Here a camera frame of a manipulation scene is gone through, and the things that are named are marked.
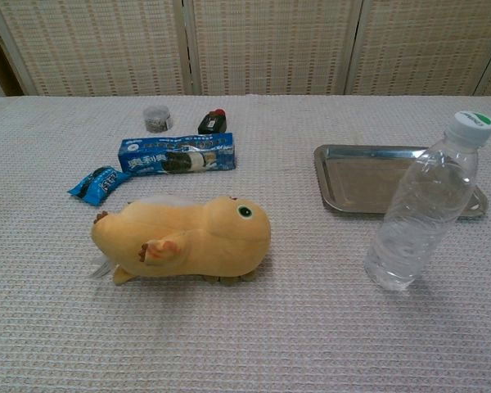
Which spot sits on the transparent plastic water bottle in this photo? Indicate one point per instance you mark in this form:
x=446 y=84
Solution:
x=423 y=196

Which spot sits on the small black red object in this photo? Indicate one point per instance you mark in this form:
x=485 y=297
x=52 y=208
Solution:
x=212 y=122

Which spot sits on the stainless steel tray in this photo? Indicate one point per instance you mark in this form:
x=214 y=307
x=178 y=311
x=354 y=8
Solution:
x=360 y=180

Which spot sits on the yellow plush duck toy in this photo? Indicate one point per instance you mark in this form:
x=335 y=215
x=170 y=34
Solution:
x=196 y=237

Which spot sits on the blue Oreo cookie box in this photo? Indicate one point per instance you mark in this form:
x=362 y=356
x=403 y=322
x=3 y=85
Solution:
x=176 y=157

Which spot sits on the woven white tablecloth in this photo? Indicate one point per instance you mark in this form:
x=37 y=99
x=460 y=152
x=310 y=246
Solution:
x=245 y=307

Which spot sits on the small clear plastic jar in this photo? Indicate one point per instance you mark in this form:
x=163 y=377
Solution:
x=159 y=119

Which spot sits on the small blue Oreo packet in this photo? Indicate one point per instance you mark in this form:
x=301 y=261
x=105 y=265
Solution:
x=98 y=185

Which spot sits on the woven folding screen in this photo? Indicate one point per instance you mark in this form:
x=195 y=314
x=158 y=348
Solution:
x=245 y=45

